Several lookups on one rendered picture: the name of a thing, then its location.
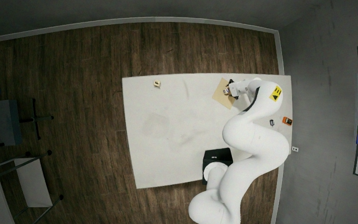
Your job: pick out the tan square mat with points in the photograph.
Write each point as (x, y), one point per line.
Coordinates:
(222, 98)

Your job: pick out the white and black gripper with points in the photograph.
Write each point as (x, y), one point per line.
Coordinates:
(233, 89)

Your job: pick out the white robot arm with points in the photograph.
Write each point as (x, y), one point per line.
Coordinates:
(269, 150)

